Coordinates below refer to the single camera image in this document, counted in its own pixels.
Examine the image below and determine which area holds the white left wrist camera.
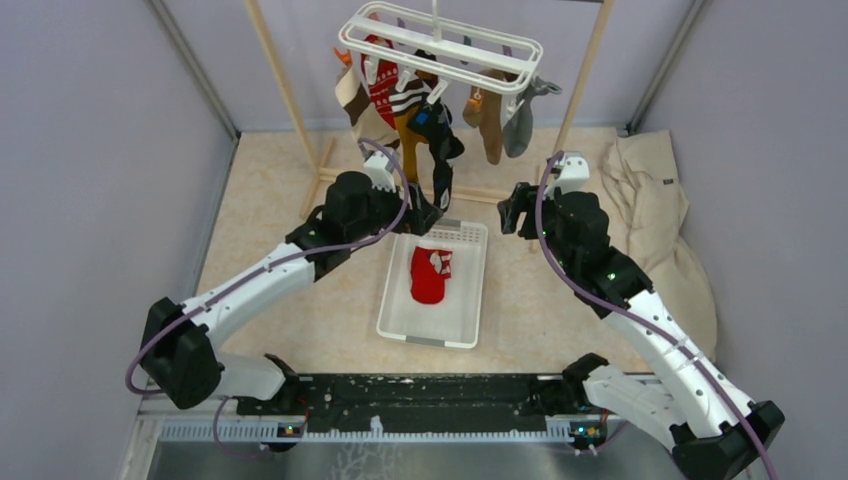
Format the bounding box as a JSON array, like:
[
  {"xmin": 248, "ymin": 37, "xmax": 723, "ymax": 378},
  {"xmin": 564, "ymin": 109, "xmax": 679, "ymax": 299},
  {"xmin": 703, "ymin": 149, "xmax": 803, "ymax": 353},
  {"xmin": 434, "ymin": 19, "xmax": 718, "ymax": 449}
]
[{"xmin": 363, "ymin": 148, "xmax": 398, "ymax": 194}]

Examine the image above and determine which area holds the red white patterned sock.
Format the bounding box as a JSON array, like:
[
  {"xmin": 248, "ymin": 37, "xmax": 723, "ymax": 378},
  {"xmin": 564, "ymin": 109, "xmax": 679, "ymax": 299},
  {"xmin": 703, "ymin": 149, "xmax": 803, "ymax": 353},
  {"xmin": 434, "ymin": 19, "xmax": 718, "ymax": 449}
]
[{"xmin": 360, "ymin": 54, "xmax": 398, "ymax": 128}]

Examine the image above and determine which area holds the mustard striped sock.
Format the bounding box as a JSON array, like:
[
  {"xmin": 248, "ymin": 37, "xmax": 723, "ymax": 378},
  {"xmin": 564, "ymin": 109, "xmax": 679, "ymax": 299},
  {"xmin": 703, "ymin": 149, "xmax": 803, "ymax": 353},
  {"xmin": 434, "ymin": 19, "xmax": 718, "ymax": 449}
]
[{"xmin": 388, "ymin": 70, "xmax": 437, "ymax": 183}]

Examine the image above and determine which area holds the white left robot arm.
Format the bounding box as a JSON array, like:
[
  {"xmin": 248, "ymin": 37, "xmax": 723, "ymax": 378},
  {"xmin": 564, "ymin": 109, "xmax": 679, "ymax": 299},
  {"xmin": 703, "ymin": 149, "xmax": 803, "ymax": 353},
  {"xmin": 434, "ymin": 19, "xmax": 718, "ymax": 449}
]
[{"xmin": 137, "ymin": 171, "xmax": 450, "ymax": 414}]

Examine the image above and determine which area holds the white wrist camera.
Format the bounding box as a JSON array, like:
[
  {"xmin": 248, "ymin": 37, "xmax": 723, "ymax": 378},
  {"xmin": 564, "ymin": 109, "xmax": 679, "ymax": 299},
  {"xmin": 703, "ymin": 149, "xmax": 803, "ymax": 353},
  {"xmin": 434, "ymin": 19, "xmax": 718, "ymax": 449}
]
[
  {"xmin": 363, "ymin": 148, "xmax": 398, "ymax": 194},
  {"xmin": 545, "ymin": 151, "xmax": 590, "ymax": 199}
]

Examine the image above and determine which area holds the beige brown sock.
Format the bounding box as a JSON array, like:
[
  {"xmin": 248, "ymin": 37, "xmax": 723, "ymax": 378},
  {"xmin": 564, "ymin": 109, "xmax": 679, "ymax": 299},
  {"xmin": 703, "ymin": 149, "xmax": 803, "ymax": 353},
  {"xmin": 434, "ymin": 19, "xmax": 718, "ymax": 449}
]
[{"xmin": 334, "ymin": 65, "xmax": 400, "ymax": 149}]

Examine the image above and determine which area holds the grey sock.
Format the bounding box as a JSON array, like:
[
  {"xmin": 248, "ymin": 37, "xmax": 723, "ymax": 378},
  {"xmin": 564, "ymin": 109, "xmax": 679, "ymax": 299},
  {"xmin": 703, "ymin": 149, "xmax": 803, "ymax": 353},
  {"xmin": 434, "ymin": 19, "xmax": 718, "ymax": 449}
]
[{"xmin": 502, "ymin": 76, "xmax": 563, "ymax": 159}]

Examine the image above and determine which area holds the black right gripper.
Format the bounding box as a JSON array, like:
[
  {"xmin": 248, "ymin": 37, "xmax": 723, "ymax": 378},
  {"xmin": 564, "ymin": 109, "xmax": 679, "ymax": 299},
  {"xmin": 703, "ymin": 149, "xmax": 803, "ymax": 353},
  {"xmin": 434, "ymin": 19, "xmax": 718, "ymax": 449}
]
[{"xmin": 497, "ymin": 181, "xmax": 578, "ymax": 273}]

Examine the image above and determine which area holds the white clip hanger frame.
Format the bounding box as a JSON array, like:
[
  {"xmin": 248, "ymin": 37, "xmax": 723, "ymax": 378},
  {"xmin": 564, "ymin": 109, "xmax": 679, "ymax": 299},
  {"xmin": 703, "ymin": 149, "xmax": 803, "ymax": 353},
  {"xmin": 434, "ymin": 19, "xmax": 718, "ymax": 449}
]
[{"xmin": 338, "ymin": 1, "xmax": 544, "ymax": 96}]

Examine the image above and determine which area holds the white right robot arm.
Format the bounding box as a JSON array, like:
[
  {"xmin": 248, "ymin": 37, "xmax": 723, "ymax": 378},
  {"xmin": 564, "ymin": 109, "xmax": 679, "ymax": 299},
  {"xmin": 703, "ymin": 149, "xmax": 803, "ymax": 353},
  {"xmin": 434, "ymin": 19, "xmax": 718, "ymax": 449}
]
[{"xmin": 497, "ymin": 182, "xmax": 785, "ymax": 479}]

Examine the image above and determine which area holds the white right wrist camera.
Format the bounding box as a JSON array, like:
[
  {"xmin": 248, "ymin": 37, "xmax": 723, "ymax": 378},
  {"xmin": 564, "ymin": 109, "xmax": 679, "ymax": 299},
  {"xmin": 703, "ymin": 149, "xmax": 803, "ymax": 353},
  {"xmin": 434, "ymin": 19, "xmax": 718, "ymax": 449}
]
[{"xmin": 545, "ymin": 151, "xmax": 590, "ymax": 199}]

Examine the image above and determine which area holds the red character sock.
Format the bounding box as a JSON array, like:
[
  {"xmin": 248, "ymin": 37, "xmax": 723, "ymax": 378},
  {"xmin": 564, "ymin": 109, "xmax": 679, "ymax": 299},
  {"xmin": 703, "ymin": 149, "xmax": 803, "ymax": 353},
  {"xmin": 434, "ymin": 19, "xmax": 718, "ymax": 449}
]
[{"xmin": 410, "ymin": 246, "xmax": 453, "ymax": 305}]

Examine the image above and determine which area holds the wooden rack frame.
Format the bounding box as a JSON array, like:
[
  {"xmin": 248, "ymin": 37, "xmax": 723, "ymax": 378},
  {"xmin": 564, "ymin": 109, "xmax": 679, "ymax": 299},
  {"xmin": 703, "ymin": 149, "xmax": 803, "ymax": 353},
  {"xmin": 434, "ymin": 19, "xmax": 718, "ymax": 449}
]
[{"xmin": 242, "ymin": 0, "xmax": 616, "ymax": 256}]

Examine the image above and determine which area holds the tan brown sock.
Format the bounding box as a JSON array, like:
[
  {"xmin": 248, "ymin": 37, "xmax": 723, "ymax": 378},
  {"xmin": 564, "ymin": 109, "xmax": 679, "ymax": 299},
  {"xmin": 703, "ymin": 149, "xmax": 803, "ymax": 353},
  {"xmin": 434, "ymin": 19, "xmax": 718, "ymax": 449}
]
[{"xmin": 462, "ymin": 86, "xmax": 504, "ymax": 165}]

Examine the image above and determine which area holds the beige cloth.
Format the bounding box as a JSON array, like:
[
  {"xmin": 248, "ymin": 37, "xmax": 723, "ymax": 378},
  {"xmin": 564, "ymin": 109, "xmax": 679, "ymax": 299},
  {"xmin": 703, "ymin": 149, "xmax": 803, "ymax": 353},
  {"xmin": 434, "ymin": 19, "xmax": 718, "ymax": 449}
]
[{"xmin": 600, "ymin": 130, "xmax": 718, "ymax": 360}]

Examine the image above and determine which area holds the white plastic basket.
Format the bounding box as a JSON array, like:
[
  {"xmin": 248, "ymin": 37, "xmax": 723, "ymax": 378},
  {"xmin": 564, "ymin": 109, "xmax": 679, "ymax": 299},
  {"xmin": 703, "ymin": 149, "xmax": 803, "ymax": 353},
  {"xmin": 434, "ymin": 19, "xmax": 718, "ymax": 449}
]
[{"xmin": 376, "ymin": 219, "xmax": 488, "ymax": 350}]

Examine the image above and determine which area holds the black blue sock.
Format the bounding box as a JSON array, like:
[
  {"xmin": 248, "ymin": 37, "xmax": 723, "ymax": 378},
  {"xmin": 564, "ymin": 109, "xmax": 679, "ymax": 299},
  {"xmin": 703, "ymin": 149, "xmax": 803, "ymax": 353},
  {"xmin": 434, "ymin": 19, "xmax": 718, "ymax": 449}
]
[{"xmin": 411, "ymin": 100, "xmax": 465, "ymax": 212}]

